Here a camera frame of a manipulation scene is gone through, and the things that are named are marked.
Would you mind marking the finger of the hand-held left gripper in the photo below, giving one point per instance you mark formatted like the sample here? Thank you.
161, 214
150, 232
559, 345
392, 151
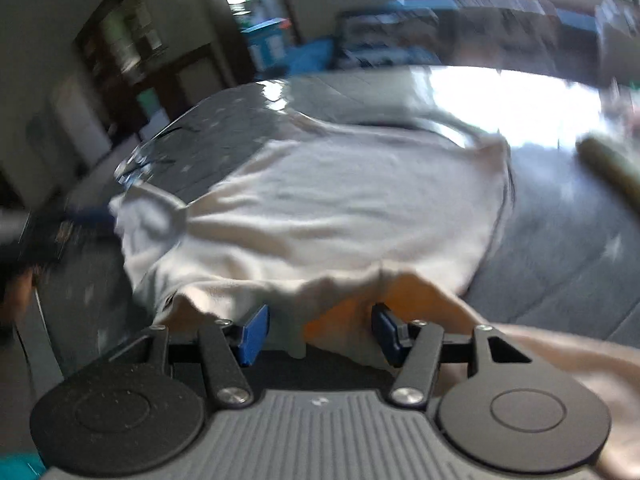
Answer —
92, 217

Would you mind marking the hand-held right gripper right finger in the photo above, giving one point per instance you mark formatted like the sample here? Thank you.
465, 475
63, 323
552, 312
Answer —
387, 335

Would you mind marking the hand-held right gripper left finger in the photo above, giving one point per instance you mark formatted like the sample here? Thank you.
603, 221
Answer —
254, 335

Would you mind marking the beige garment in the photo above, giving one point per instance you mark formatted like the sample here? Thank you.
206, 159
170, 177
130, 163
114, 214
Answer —
325, 210

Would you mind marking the eyeglasses with black arms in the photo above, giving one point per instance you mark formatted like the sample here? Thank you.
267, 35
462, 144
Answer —
131, 167

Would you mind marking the grey quilted star table cover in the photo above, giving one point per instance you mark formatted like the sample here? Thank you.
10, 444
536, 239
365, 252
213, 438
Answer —
550, 240

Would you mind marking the teal object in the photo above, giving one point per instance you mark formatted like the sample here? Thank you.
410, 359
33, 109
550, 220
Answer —
20, 467

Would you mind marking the blue sofa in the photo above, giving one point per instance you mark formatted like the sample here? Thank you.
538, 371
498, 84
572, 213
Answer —
312, 57

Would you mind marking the olive cylindrical object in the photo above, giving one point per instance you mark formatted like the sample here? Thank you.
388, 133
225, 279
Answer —
610, 165

